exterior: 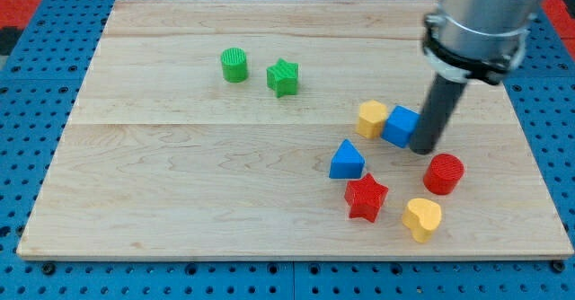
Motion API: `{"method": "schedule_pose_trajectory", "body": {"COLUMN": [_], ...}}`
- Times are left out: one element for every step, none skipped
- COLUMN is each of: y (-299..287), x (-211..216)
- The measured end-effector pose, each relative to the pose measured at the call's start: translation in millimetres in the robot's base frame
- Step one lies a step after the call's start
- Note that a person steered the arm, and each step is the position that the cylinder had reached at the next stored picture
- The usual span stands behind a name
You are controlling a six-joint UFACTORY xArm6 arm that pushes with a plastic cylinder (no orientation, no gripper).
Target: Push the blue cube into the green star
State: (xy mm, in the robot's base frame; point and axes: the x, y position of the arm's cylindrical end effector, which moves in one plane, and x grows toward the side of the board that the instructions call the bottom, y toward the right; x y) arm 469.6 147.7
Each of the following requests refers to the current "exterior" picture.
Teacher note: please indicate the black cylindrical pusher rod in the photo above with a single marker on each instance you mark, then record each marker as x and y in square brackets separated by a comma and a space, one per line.
[439, 105]

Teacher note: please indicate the blue cube block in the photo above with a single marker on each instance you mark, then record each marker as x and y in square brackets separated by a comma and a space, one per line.
[399, 126]

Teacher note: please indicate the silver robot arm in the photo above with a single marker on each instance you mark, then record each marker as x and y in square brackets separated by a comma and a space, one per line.
[467, 40]

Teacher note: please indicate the red star block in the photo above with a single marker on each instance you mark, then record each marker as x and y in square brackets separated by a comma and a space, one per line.
[365, 197]

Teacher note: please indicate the green star block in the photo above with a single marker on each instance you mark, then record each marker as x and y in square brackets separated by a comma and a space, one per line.
[282, 78]

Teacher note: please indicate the yellow hexagon block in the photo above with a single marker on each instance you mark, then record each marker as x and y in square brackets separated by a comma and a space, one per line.
[372, 116]

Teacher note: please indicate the red cylinder block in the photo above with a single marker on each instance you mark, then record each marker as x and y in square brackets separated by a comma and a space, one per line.
[443, 174]

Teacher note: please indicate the blue triangle block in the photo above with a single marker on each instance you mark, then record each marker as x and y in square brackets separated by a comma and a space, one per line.
[347, 162]

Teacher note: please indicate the yellow heart block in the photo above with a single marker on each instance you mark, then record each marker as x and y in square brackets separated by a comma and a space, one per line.
[422, 217]

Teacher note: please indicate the green cylinder block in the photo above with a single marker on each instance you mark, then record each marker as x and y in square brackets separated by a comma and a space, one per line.
[234, 65]

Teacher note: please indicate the wooden board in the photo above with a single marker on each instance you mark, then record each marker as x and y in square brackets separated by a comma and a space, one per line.
[162, 159]

